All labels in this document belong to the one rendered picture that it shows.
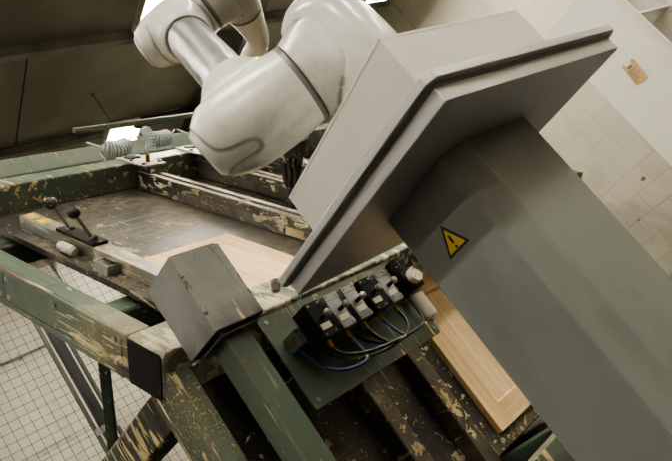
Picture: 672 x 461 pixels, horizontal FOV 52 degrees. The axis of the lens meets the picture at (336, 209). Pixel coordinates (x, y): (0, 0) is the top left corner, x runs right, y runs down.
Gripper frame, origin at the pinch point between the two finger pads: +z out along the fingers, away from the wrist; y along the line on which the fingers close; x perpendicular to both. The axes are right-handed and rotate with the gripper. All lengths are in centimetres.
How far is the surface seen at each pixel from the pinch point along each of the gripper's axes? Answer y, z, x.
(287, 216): -8.9, 1.3, 12.4
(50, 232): 38, 5, 66
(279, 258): -23.8, 6.3, 31.2
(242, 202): 11.7, 1.0, 12.5
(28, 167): 122, 5, 30
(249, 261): -19.0, 6.6, 38.2
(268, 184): 28.6, 3.2, -16.2
